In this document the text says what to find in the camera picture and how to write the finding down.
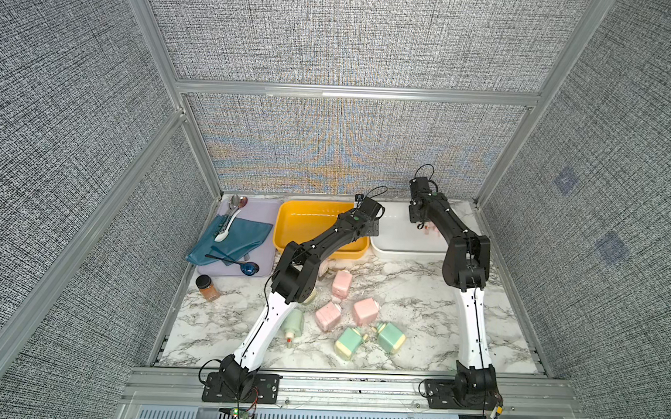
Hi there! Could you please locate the pink sharpener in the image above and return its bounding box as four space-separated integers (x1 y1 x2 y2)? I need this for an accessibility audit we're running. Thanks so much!
314 302 342 332
352 298 380 327
318 259 332 280
331 270 353 300
424 224 442 237

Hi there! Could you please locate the white plastic tray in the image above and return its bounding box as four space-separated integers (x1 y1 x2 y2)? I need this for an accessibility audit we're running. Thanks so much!
370 202 448 261

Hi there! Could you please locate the yellow plastic tray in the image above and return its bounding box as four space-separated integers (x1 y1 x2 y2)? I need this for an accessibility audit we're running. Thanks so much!
273 200 354 252

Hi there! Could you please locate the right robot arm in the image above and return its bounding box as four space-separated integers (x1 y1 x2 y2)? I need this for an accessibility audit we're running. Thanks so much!
409 176 502 409

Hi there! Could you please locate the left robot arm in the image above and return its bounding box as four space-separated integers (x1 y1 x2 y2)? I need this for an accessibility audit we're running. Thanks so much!
218 196 385 399

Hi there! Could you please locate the green sharpener upper left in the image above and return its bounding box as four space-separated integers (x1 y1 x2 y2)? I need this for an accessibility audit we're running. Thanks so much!
303 288 317 305

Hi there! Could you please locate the lavender cutting board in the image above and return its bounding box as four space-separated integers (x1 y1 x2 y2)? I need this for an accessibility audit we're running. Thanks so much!
195 198 281 278

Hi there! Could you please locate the teal cloth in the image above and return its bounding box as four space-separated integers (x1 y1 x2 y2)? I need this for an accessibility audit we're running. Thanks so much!
186 215 273 266

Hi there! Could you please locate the green sharpener front left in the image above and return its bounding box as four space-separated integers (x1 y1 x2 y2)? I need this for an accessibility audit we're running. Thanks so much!
334 327 367 361

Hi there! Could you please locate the green sharpener front right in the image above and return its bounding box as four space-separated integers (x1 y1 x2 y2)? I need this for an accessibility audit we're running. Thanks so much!
375 322 407 355

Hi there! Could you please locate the green sharpener lying left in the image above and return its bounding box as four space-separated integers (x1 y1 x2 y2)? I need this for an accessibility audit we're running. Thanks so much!
283 309 305 348

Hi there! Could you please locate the metal spoon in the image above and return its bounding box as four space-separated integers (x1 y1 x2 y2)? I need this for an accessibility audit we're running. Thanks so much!
227 195 248 213

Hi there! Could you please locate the white spoon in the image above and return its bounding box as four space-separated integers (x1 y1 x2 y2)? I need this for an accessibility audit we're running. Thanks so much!
213 208 240 243

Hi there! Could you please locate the spice jar black lid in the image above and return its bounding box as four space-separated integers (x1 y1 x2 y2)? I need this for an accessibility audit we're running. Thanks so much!
195 274 221 302

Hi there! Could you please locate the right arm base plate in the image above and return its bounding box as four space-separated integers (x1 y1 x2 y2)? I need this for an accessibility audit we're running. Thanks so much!
422 378 504 412

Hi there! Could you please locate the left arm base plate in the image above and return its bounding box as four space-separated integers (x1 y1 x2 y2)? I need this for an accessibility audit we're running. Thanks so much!
201 372 281 405

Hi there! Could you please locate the aluminium front rail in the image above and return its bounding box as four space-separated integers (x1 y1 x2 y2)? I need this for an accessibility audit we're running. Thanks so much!
120 367 583 418

